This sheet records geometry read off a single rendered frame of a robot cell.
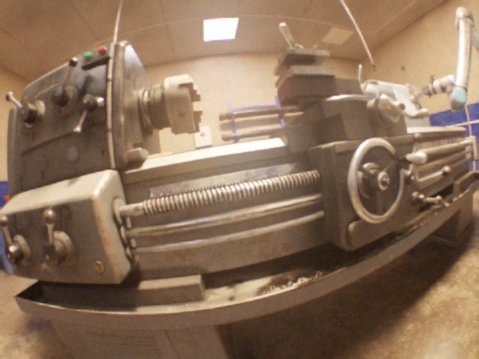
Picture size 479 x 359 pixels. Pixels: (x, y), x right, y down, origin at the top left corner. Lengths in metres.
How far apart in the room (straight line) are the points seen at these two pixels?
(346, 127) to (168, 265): 0.65
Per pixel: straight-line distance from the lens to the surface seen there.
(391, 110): 0.59
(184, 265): 0.65
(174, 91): 0.77
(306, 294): 0.56
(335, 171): 0.51
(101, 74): 0.73
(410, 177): 0.67
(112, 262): 0.52
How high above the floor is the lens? 0.76
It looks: 2 degrees down
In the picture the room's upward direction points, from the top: 10 degrees counter-clockwise
